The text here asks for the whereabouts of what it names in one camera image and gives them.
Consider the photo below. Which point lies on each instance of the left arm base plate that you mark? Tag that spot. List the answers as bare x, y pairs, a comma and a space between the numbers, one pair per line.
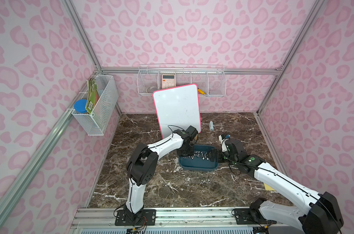
127, 218

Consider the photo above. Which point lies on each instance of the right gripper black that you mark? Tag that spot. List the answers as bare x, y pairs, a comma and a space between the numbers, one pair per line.
224, 152

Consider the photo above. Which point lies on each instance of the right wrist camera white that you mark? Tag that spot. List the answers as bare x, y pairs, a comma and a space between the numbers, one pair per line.
222, 138

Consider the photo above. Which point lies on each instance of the blue round lid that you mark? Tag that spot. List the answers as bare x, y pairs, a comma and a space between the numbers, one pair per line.
80, 106

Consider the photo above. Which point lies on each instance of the metal bowl in basket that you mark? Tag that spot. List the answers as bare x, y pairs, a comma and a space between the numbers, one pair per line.
152, 89

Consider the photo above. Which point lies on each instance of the pink framed whiteboard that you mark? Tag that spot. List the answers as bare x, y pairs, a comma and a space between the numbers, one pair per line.
177, 108

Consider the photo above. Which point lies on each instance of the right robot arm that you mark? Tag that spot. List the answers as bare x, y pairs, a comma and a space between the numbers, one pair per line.
311, 212

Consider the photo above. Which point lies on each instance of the white wire wall basket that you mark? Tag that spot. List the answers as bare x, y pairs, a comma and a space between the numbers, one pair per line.
212, 81

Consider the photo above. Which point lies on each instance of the pink calculator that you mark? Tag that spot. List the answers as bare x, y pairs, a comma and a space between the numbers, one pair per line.
168, 81

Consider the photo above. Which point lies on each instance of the white mesh side basket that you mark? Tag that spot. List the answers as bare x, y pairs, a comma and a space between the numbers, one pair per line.
95, 124

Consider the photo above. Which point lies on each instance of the green paper packets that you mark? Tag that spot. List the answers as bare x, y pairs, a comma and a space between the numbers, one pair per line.
92, 95

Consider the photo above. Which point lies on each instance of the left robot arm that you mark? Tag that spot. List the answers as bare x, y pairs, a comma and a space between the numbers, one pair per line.
142, 165

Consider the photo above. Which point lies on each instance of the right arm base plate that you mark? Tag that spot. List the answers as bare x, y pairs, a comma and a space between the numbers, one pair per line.
247, 216

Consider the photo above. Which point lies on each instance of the teal plastic storage box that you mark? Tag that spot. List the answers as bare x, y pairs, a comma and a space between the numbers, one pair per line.
201, 165

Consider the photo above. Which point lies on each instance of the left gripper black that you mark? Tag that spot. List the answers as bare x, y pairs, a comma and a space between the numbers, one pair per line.
187, 149

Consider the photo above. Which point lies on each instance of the pile of wing nuts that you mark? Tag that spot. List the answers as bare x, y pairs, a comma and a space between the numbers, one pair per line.
198, 155

